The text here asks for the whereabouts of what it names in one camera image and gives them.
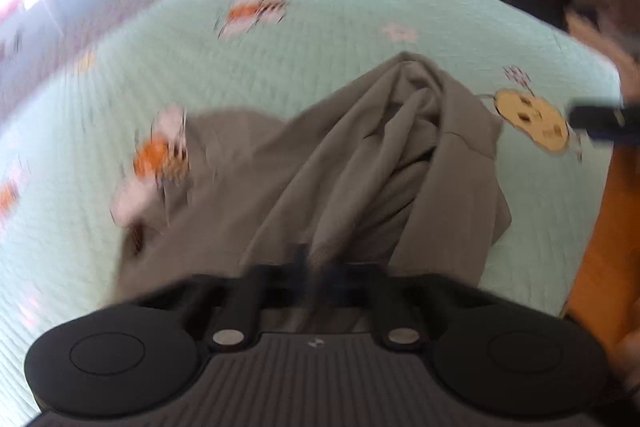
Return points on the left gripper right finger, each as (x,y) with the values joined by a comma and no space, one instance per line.
(369,289)

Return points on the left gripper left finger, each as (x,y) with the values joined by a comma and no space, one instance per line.
(262,287)

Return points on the grey t-shirt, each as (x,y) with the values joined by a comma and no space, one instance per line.
(396,168)

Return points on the mint quilted bee bedspread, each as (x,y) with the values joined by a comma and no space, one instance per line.
(70,144)

